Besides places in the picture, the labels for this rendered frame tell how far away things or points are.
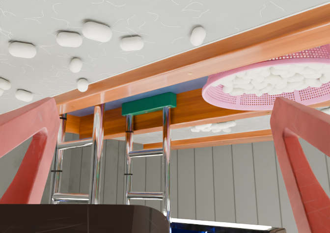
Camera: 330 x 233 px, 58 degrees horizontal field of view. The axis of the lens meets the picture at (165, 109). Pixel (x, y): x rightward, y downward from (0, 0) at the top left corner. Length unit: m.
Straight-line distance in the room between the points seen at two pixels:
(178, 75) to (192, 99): 0.36
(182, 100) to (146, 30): 0.47
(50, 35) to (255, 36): 0.27
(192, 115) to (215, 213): 1.39
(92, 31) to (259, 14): 0.20
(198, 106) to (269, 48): 0.43
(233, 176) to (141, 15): 1.79
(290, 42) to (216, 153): 1.77
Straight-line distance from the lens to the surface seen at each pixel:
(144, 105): 0.90
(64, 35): 0.41
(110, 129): 1.04
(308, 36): 0.40
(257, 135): 1.11
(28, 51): 0.46
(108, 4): 0.36
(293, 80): 0.61
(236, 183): 2.08
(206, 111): 0.80
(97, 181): 0.65
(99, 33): 0.38
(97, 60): 0.50
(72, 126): 1.17
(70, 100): 0.65
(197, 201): 2.18
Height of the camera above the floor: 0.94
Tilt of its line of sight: 15 degrees down
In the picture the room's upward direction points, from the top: 180 degrees counter-clockwise
